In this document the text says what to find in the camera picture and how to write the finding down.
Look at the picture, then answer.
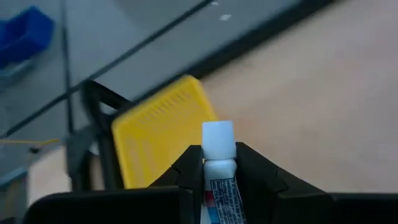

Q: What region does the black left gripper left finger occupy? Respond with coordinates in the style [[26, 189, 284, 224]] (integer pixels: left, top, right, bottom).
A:
[[149, 144, 205, 224]]

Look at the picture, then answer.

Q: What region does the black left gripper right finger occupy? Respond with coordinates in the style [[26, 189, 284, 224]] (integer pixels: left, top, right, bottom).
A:
[[234, 142, 335, 224]]

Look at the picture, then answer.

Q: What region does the small white toothpaste tube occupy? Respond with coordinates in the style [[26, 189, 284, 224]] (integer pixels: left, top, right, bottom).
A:
[[200, 120, 248, 224]]

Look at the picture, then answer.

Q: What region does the yellow plastic basket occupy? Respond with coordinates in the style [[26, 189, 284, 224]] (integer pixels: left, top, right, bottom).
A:
[[111, 74, 218, 190]]

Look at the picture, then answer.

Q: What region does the blue plastic bin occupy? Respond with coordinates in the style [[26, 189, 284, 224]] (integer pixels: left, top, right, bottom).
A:
[[0, 5, 55, 69]]

